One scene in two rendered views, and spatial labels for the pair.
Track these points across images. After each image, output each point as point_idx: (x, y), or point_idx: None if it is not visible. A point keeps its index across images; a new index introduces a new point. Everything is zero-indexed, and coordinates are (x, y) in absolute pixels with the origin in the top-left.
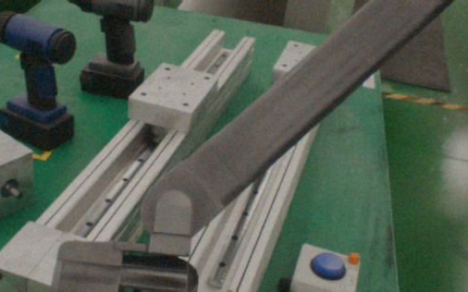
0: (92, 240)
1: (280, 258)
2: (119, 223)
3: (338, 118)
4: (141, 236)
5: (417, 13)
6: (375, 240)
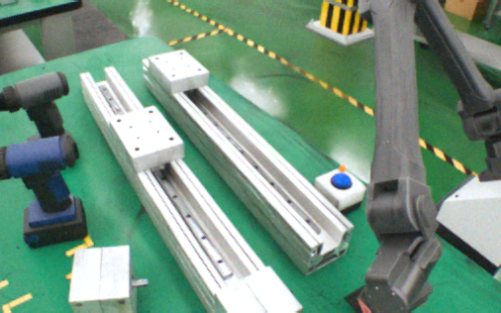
0: (255, 268)
1: None
2: (248, 245)
3: None
4: None
5: (410, 24)
6: (309, 152)
